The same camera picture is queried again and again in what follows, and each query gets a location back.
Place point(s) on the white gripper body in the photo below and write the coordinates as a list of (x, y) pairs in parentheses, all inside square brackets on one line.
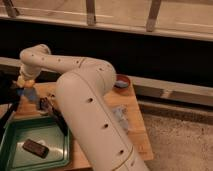
[(29, 72)]

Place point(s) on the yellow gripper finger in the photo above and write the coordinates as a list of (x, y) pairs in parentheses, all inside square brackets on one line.
[(20, 82), (33, 82)]

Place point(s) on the yellow red apple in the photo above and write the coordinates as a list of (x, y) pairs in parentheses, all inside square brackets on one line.
[(28, 84)]

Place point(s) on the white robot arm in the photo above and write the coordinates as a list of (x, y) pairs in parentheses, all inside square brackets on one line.
[(79, 93)]

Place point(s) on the blue plastic cup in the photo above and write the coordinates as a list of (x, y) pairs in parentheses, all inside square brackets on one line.
[(31, 94)]

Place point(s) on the black tripod stand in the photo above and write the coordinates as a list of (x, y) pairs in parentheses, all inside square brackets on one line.
[(8, 95)]

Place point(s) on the green plastic tray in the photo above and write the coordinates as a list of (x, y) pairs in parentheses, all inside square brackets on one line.
[(42, 130)]

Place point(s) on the dark brown rectangular block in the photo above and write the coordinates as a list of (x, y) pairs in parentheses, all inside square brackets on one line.
[(35, 148)]

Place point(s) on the red bowl blue inside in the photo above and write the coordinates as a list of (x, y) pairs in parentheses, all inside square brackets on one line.
[(122, 81)]

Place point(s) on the blue grey cloth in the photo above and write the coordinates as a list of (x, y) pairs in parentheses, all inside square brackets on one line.
[(120, 114)]

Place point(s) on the dark utensil black handle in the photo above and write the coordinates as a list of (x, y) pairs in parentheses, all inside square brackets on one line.
[(47, 106)]

